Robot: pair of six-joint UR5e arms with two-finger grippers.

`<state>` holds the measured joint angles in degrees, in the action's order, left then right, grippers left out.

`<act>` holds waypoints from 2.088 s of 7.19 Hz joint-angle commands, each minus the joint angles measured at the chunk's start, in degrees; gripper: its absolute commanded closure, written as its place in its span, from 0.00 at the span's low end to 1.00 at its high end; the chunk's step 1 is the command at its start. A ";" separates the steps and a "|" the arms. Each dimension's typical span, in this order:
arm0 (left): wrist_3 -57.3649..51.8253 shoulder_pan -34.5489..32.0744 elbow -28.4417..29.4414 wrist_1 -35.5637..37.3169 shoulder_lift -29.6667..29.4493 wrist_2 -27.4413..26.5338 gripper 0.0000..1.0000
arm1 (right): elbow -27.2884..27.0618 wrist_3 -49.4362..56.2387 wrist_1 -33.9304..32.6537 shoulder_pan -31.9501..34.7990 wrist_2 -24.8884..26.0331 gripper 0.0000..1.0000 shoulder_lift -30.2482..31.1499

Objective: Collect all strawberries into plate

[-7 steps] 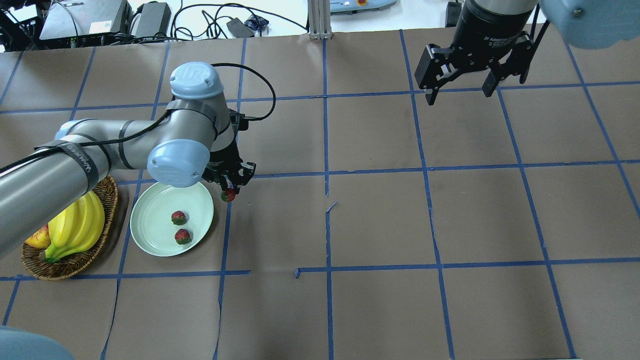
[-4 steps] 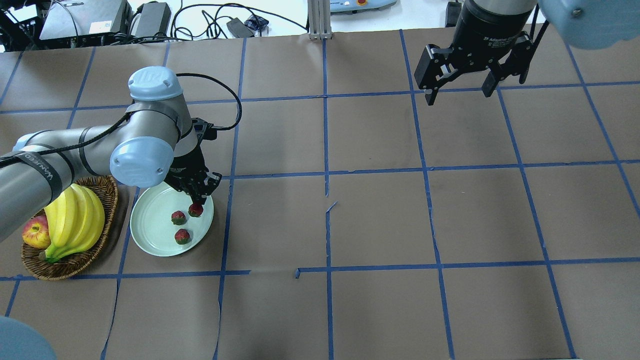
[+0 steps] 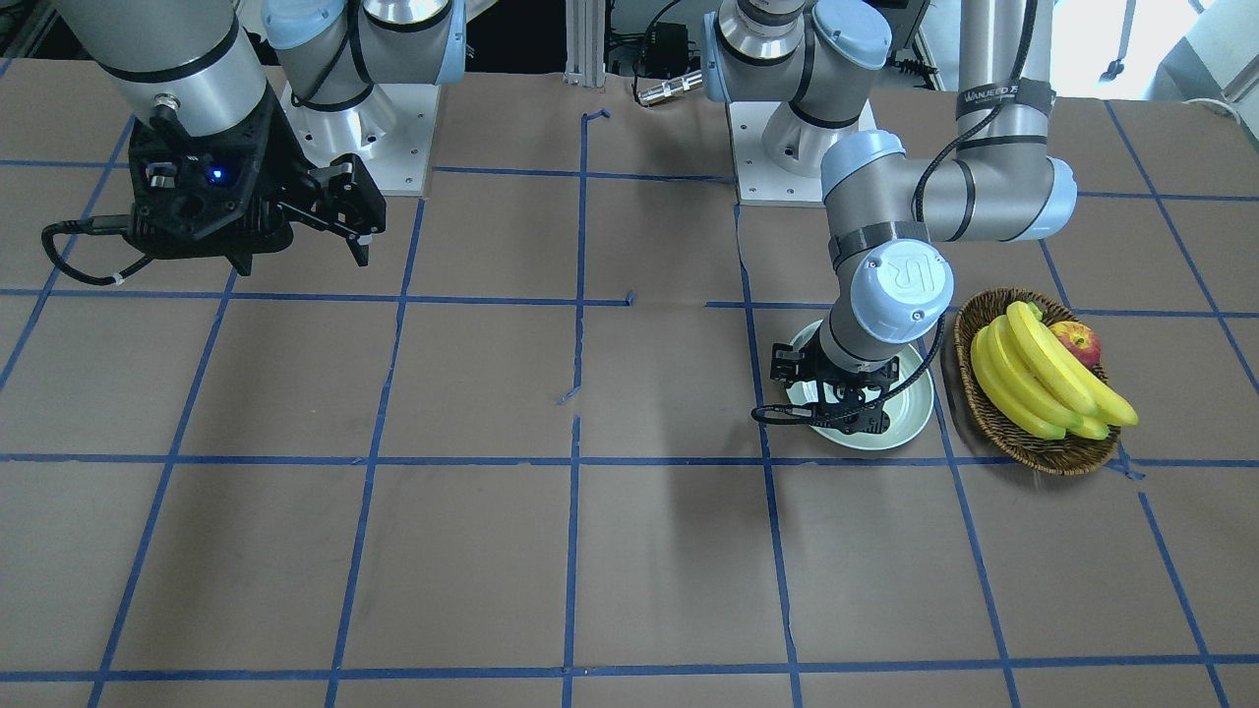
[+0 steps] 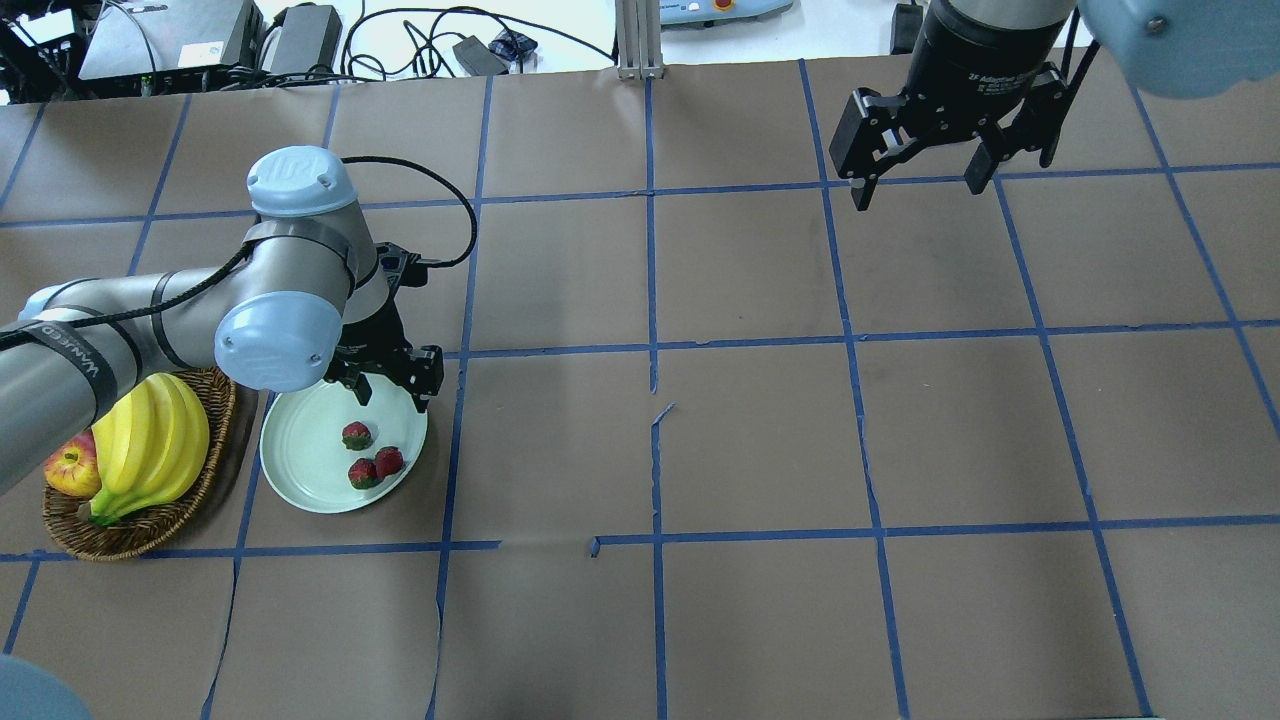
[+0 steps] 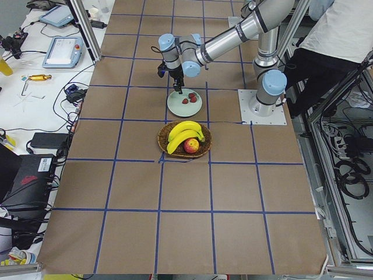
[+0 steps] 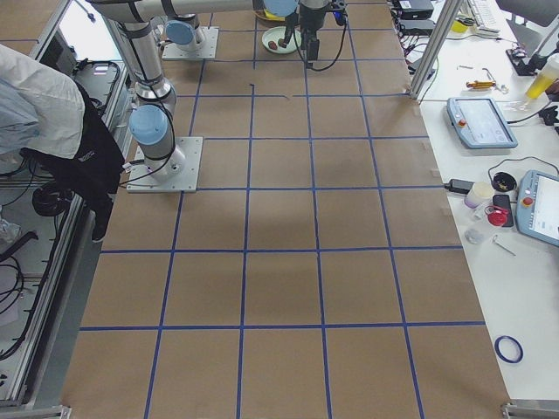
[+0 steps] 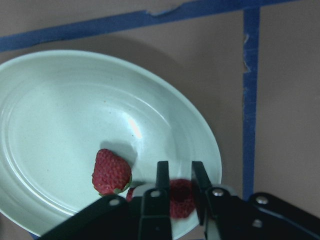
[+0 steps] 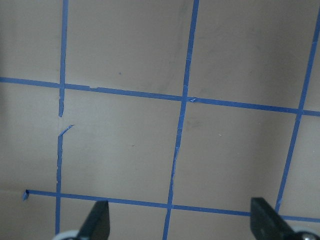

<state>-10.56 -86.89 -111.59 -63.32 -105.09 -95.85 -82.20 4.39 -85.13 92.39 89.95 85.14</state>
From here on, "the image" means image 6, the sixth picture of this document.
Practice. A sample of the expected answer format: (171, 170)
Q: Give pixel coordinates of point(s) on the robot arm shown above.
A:
(185, 31)
(140, 52)

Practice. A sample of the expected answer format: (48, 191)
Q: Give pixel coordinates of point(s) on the yellow bottle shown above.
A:
(545, 78)

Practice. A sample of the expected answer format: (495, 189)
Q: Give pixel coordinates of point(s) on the teach pendant far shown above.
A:
(479, 123)

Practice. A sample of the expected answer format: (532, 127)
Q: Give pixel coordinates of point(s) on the blue tape roll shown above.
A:
(508, 349)

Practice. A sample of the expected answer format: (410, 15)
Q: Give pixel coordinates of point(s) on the aluminium frame post right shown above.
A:
(445, 19)

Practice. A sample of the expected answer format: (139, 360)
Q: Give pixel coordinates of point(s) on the black bowl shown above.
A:
(503, 182)

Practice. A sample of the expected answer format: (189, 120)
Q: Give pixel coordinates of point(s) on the light green plate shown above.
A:
(276, 34)

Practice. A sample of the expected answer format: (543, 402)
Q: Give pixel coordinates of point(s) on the black power adapter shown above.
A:
(458, 186)

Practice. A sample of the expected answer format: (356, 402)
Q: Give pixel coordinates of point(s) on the gold wrapped tool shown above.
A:
(480, 85)

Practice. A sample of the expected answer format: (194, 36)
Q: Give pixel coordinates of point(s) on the wicker basket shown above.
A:
(268, 16)

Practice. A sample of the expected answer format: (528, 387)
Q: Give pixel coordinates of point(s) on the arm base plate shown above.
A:
(179, 173)
(207, 50)

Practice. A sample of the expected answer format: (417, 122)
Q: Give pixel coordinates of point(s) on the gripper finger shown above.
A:
(290, 23)
(312, 46)

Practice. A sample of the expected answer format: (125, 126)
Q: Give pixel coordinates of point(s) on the teach pendant near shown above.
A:
(537, 207)

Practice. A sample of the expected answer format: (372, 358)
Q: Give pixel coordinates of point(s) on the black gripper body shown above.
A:
(309, 19)

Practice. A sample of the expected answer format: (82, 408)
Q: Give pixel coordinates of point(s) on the red round object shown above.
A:
(496, 216)

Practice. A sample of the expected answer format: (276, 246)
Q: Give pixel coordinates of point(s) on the person in white shirt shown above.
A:
(51, 116)

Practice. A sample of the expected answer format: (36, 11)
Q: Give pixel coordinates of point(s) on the white cup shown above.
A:
(479, 193)

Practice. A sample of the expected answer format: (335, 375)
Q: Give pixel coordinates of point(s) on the teach pendant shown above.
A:
(537, 207)
(479, 123)

